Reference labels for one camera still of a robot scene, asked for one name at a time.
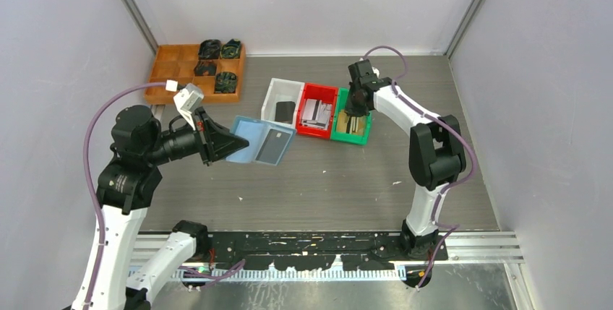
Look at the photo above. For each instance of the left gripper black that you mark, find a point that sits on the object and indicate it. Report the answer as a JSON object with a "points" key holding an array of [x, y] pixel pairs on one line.
{"points": [[214, 140]]}

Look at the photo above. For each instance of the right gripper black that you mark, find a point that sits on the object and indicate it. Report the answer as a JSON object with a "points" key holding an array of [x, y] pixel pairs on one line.
{"points": [[354, 111]]}

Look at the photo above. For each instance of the blue leather card holder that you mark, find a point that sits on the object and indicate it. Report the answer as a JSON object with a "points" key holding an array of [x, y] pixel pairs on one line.
{"points": [[254, 131]]}

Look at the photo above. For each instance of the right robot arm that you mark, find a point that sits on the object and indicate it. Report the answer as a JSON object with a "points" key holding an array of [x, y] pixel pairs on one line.
{"points": [[436, 155]]}

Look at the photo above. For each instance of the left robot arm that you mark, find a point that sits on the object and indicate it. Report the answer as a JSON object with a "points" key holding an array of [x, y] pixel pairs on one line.
{"points": [[124, 194]]}

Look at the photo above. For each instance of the gold cards pile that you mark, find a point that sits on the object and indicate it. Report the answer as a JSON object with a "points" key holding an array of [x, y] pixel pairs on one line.
{"points": [[353, 125]]}

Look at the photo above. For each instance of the white cards pile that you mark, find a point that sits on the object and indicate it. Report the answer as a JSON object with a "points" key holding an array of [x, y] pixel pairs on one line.
{"points": [[316, 114]]}

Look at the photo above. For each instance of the dark card in holder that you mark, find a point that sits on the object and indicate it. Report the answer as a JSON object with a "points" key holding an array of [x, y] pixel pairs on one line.
{"points": [[274, 146]]}

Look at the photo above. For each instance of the black card stack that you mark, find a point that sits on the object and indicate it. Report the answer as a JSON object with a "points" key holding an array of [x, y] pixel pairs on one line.
{"points": [[284, 112]]}

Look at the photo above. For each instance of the green plastic bin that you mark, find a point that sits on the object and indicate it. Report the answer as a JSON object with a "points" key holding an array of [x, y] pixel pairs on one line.
{"points": [[339, 137]]}

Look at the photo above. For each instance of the red plastic bin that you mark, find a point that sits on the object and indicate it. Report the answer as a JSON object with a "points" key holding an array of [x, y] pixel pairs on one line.
{"points": [[328, 95]]}

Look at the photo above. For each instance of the rolled dark tie bottom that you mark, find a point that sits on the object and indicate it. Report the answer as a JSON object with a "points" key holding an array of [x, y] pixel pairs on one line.
{"points": [[225, 83]]}

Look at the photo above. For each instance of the rolled dark tie middle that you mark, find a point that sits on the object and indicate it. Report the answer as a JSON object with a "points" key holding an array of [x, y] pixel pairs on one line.
{"points": [[205, 68]]}

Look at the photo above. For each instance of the white plastic bin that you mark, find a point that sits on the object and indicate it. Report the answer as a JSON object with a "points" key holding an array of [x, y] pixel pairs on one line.
{"points": [[280, 90]]}

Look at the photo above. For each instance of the rolled dark tie top-right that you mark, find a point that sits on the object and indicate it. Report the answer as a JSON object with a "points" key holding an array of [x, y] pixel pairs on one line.
{"points": [[231, 49]]}

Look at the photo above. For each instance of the rolled dark tie top-left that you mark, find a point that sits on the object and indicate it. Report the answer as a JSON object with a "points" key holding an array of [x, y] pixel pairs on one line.
{"points": [[209, 49]]}

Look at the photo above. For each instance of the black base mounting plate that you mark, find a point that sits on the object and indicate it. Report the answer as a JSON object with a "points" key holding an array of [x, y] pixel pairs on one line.
{"points": [[307, 251]]}

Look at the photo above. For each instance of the aluminium frame rail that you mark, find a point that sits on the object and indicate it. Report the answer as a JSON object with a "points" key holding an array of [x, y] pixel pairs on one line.
{"points": [[458, 248]]}

